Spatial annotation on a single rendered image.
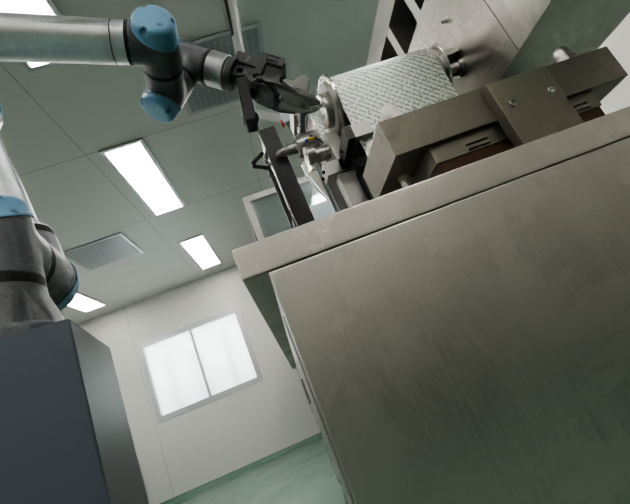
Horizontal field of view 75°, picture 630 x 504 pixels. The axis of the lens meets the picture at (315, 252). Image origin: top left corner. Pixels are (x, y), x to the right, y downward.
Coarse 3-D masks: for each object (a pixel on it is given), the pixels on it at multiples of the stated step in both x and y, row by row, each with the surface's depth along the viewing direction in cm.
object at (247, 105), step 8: (240, 80) 88; (240, 88) 87; (248, 88) 87; (240, 96) 86; (248, 96) 86; (248, 104) 86; (248, 112) 85; (256, 112) 87; (248, 120) 85; (256, 120) 86; (248, 128) 87; (256, 128) 88
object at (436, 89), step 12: (420, 84) 86; (432, 84) 86; (444, 84) 86; (384, 96) 85; (396, 96) 85; (408, 96) 85; (420, 96) 85; (432, 96) 85; (444, 96) 85; (348, 108) 83; (360, 108) 84; (372, 108) 84; (408, 108) 84; (360, 120) 83; (372, 120) 83
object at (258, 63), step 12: (228, 60) 87; (240, 60) 89; (252, 60) 90; (264, 60) 88; (228, 72) 87; (240, 72) 89; (252, 72) 89; (264, 72) 88; (276, 72) 88; (228, 84) 89; (252, 84) 87; (264, 84) 86; (252, 96) 90; (264, 96) 89; (276, 96) 90
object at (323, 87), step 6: (438, 60) 89; (324, 84) 87; (318, 90) 92; (324, 90) 88; (330, 90) 85; (330, 96) 86; (336, 108) 85; (336, 114) 86; (336, 120) 87; (348, 120) 88; (336, 126) 89
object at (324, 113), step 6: (318, 96) 89; (324, 96) 88; (324, 102) 87; (330, 102) 87; (324, 108) 88; (330, 108) 87; (318, 114) 94; (324, 114) 90; (330, 114) 87; (324, 120) 91; (330, 120) 88; (324, 126) 93; (330, 126) 90
